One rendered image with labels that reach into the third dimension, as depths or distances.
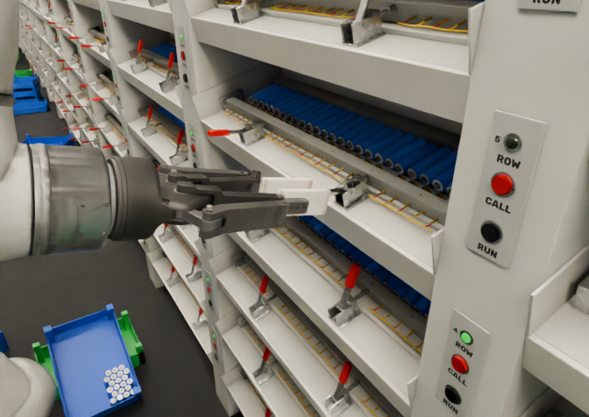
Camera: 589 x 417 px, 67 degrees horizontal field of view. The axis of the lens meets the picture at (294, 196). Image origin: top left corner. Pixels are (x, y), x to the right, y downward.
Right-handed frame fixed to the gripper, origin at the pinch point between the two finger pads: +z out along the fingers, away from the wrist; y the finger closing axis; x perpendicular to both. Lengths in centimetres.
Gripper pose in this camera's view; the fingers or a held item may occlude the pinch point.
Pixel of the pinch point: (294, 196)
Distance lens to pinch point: 50.3
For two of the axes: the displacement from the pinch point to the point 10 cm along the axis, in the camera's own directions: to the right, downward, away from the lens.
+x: 2.1, -9.2, -3.2
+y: 5.4, 3.8, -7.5
